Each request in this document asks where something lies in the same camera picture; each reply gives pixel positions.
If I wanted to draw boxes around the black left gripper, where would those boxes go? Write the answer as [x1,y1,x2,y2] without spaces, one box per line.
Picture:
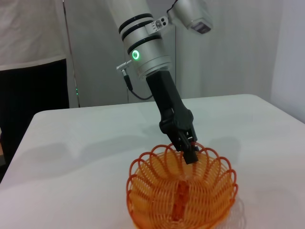
[145,70,200,165]

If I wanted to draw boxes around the orange woven plastic basket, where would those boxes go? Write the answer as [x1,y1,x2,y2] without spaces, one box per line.
[125,141,238,229]

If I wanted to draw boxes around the black cable with silver plug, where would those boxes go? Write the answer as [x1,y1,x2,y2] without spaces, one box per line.
[116,59,153,101]

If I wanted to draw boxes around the person in white shirt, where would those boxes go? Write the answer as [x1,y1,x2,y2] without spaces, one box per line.
[0,0,70,172]

